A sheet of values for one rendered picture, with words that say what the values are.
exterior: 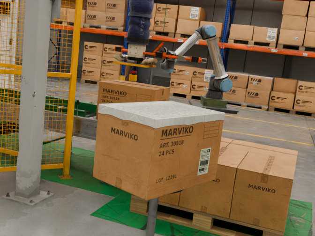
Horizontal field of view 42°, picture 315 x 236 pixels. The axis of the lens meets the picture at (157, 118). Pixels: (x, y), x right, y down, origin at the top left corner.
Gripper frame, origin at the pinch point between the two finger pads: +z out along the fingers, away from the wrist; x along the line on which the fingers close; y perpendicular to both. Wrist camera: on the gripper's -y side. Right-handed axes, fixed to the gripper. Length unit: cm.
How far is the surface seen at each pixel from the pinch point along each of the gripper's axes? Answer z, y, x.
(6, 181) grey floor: 84, 105, -127
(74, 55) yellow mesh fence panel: 45, 70, -9
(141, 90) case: 19.6, 10.6, -33.9
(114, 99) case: 19, 38, -47
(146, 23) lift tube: 5.4, 18.7, 27.6
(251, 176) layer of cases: 82, -105, -76
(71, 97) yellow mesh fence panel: 44, 69, -47
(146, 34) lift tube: 4.1, 18.0, 17.3
